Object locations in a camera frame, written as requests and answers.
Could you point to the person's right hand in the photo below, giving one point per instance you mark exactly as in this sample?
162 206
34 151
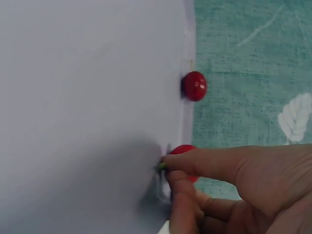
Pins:
263 185

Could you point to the green pen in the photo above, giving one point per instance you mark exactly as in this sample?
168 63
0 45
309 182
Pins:
161 166

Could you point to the red glossy round ball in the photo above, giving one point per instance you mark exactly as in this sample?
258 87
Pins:
182 149
194 86

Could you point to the white paper sheet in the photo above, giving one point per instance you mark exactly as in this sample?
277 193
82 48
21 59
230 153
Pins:
85 97

